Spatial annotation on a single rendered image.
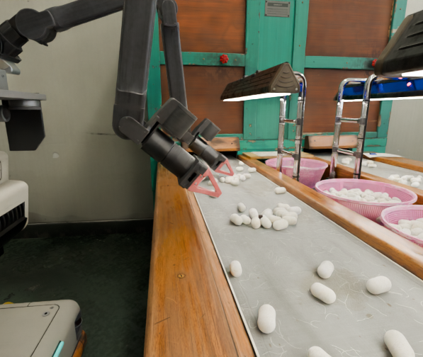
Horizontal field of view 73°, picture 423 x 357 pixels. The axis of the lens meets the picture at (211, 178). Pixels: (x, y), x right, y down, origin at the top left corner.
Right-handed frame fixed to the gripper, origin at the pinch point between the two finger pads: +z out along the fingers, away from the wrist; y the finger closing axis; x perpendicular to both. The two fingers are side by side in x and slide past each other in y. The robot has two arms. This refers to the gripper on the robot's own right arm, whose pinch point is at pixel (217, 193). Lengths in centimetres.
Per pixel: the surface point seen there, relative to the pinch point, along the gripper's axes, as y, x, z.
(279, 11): 86, -81, -7
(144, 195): 166, 55, 11
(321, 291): -30.0, -1.3, 10.5
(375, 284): -30.0, -6.9, 16.7
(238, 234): -6.9, 3.5, 7.4
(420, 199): 5, -34, 49
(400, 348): -40.5, -3.3, 12.4
